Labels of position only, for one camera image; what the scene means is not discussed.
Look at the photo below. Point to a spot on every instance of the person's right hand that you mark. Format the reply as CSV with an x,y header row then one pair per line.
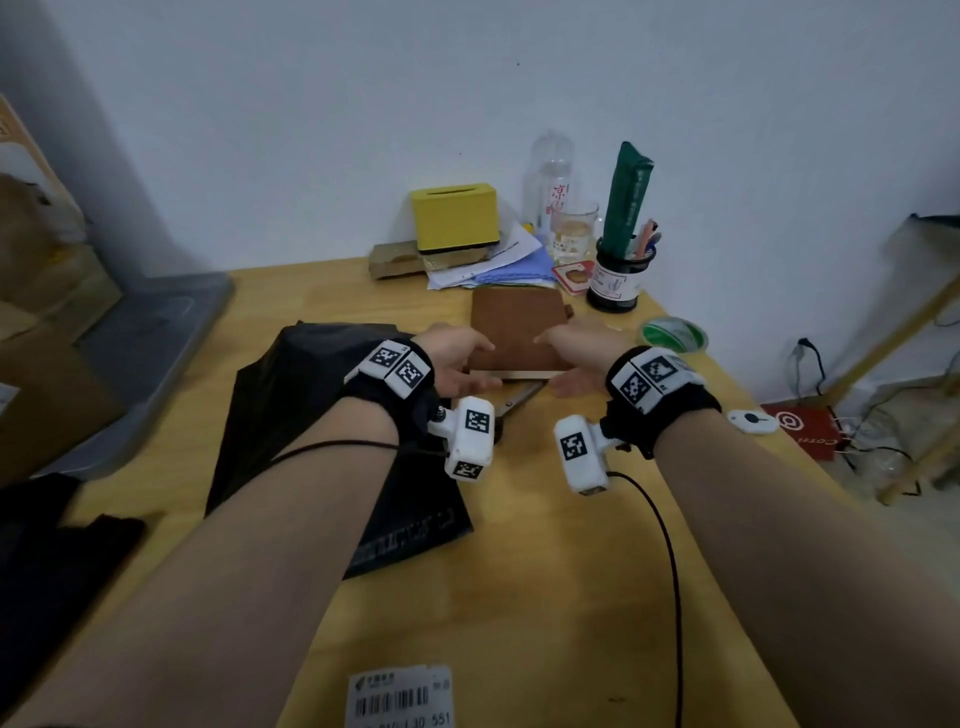
x,y
581,352

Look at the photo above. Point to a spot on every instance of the person's left hand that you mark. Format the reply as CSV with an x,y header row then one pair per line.
x,y
450,356

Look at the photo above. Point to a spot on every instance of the person's right thumb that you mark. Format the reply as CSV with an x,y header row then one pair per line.
x,y
551,337

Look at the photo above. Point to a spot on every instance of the person's left thumb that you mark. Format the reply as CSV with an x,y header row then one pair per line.
x,y
478,343

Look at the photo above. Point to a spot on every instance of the brown notebook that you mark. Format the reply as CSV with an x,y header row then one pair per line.
x,y
517,322

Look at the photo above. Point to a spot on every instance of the person's right forearm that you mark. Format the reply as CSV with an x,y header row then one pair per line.
x,y
795,577

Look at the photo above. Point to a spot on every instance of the person's left forearm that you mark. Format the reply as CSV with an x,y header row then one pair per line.
x,y
225,570

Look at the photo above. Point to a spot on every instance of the red and white card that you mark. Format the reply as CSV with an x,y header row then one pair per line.
x,y
576,276

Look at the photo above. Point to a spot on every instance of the metal scissors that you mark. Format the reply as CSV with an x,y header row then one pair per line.
x,y
521,399

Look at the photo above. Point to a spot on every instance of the blue cloth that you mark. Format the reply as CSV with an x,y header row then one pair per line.
x,y
525,271

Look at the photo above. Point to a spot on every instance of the black pen holder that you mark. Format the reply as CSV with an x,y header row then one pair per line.
x,y
616,285

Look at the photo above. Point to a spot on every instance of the black wrist band with markers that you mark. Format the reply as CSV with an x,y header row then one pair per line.
x,y
652,386
394,371

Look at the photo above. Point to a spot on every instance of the white paper sheets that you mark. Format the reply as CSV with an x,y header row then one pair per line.
x,y
510,251

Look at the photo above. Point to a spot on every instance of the clear glass cup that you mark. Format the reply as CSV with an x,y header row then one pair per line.
x,y
576,232

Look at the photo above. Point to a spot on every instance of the flat brown cardboard box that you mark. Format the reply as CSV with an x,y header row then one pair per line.
x,y
397,260

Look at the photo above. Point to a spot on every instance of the green tape roll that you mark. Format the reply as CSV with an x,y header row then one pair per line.
x,y
671,334

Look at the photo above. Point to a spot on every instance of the yellow tissue box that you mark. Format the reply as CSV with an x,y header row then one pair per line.
x,y
454,217

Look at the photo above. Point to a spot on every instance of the bunch of pens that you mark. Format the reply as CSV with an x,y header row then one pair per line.
x,y
646,238

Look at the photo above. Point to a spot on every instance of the clear plastic bottle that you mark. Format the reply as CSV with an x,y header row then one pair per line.
x,y
547,180

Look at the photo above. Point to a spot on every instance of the green packet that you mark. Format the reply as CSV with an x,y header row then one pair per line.
x,y
626,199

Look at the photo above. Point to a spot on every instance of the black plastic bag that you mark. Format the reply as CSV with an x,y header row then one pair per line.
x,y
300,420

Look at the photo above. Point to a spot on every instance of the small white oval device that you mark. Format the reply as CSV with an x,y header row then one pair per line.
x,y
752,421

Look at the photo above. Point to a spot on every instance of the red box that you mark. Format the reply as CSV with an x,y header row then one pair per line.
x,y
806,431

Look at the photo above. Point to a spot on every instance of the grey plastic bin lid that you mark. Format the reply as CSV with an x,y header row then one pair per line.
x,y
142,352

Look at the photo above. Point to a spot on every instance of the wooden rack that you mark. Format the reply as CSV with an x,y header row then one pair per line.
x,y
900,337

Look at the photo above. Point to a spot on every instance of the white shipping label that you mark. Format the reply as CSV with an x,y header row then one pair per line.
x,y
401,697

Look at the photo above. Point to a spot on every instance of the large cardboard box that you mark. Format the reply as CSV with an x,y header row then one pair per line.
x,y
45,315

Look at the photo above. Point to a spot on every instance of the black cloth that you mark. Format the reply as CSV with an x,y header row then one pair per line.
x,y
52,570

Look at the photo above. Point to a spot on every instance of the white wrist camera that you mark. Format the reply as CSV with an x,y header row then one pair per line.
x,y
581,454
469,439

